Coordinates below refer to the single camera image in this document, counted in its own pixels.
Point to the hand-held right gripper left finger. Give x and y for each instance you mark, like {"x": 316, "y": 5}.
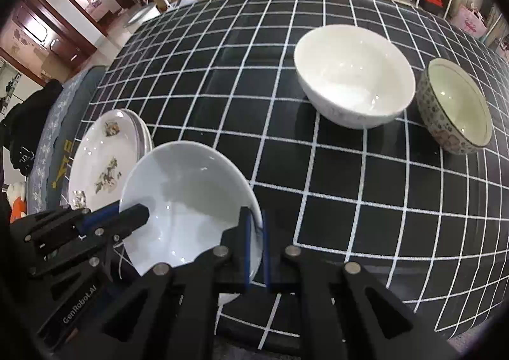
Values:
{"x": 246, "y": 252}

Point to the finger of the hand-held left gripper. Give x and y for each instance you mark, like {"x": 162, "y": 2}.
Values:
{"x": 133, "y": 217}
{"x": 99, "y": 217}

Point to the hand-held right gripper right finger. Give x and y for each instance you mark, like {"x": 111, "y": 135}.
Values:
{"x": 267, "y": 256}

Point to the bluish white bowl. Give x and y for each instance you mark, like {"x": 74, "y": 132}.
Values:
{"x": 187, "y": 193}

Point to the small white floral plate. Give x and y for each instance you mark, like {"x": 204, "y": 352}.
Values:
{"x": 99, "y": 145}

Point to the plain white plate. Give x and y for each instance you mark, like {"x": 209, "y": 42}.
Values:
{"x": 150, "y": 144}

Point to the orange and white plush toy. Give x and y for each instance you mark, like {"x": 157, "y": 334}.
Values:
{"x": 16, "y": 201}

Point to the chair with grey embroidered cover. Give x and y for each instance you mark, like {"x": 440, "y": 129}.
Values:
{"x": 63, "y": 113}

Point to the black garment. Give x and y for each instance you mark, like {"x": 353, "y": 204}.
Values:
{"x": 28, "y": 125}

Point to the black checked tablecloth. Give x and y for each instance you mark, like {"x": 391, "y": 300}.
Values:
{"x": 238, "y": 85}

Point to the brown wooden door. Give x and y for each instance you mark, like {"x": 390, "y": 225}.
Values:
{"x": 43, "y": 34}

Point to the cream white bowl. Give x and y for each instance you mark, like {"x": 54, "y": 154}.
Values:
{"x": 350, "y": 66}

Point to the patterned ceramic bowl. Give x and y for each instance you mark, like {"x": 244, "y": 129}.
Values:
{"x": 457, "y": 105}

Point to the pink tote bag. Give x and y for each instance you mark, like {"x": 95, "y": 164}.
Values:
{"x": 469, "y": 22}

